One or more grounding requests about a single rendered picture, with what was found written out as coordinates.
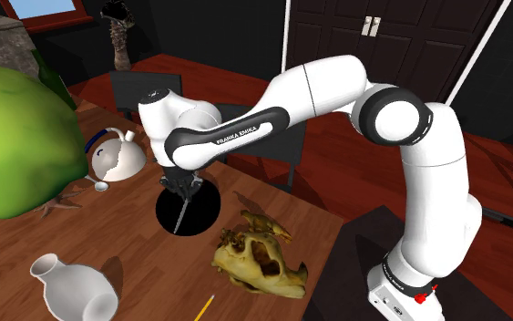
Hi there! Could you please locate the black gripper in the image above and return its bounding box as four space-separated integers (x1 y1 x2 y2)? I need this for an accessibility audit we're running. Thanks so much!
159 165 204 202

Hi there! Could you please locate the thin grey metal utensil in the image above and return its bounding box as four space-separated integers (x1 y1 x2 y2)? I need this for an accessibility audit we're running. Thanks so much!
173 198 190 235

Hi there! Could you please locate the black round plate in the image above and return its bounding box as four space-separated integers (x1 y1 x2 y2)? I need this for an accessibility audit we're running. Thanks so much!
155 178 221 237

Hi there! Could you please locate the silver spoon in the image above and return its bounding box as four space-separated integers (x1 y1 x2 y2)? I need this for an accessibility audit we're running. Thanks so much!
84 173 111 193

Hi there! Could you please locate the wooden table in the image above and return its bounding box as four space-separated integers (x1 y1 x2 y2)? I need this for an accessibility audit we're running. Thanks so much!
0 95 345 321

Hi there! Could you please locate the small yellow-brown animal figure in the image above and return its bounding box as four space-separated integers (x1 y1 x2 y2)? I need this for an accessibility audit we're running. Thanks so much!
240 209 293 244

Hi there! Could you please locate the yellow animal skull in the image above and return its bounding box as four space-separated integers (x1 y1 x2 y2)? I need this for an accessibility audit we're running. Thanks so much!
210 228 310 299

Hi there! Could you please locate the yellow pencil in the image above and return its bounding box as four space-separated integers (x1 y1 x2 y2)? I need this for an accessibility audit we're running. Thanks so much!
193 294 217 321

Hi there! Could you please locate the white vase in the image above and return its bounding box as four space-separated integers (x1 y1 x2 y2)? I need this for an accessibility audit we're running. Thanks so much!
29 253 120 321

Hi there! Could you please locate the dark green bottle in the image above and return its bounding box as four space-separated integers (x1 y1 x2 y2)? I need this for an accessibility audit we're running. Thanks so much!
30 47 78 112

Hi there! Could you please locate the large green bird figure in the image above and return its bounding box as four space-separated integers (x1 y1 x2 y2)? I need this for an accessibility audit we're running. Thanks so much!
0 65 89 221

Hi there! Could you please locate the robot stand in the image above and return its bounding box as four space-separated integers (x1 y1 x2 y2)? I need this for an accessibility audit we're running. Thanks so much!
302 204 513 321

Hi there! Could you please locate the red-framed window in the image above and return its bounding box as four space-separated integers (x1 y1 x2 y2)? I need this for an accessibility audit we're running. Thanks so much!
0 0 95 36

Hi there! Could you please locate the dark double door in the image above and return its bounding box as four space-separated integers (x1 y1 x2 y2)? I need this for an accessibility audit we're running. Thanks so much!
282 0 513 106

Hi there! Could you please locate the white kettle with blue handle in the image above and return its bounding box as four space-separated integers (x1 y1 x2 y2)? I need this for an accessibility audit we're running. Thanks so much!
84 127 148 183

